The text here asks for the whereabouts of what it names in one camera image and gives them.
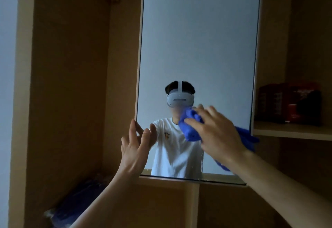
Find person's left hand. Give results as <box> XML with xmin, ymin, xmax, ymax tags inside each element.
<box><xmin>118</xmin><ymin>119</ymin><xmax>151</xmax><ymax>179</ymax></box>

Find blue microfibre cloth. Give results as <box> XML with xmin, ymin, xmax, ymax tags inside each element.
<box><xmin>178</xmin><ymin>107</ymin><xmax>260</xmax><ymax>172</ymax></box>

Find person's right hand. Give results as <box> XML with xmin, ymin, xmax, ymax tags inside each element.
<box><xmin>184</xmin><ymin>104</ymin><xmax>249</xmax><ymax>166</ymax></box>

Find person's left forearm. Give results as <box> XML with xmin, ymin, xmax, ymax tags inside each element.
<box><xmin>70</xmin><ymin>172</ymin><xmax>138</xmax><ymax>228</ymax></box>

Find red box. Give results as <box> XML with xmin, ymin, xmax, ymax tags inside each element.
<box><xmin>284</xmin><ymin>81</ymin><xmax>321</xmax><ymax>125</ymax></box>
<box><xmin>256</xmin><ymin>84</ymin><xmax>289</xmax><ymax>124</ymax></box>

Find person's right forearm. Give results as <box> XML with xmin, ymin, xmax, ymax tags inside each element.
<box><xmin>228</xmin><ymin>150</ymin><xmax>332</xmax><ymax>228</ymax></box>

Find small black pouch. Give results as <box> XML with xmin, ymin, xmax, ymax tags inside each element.
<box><xmin>297</xmin><ymin>90</ymin><xmax>323</xmax><ymax>126</ymax></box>

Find blue packet in plastic wrap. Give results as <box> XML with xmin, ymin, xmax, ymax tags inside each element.
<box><xmin>44</xmin><ymin>176</ymin><xmax>112</xmax><ymax>228</ymax></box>

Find tall framed mirror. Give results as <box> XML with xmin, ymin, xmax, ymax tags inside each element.
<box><xmin>134</xmin><ymin>0</ymin><xmax>265</xmax><ymax>186</ymax></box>

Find wooden wardrobe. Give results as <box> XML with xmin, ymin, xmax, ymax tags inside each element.
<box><xmin>8</xmin><ymin>0</ymin><xmax>332</xmax><ymax>228</ymax></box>

